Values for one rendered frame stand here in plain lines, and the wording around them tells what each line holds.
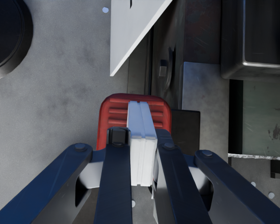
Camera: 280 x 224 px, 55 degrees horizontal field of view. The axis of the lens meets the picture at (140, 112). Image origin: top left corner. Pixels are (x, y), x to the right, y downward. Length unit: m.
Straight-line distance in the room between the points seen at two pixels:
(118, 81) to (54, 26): 0.31
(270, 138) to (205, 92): 0.10
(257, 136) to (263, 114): 0.03
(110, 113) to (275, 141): 0.22
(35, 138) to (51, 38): 0.36
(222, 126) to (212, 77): 0.06
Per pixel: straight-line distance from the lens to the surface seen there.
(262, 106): 0.36
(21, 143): 1.01
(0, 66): 1.05
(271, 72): 0.33
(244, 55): 0.30
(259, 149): 0.36
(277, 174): 1.09
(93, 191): 0.97
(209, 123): 0.34
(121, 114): 0.22
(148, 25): 0.59
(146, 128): 0.15
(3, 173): 1.04
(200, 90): 0.34
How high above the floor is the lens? 0.96
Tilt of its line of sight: 82 degrees down
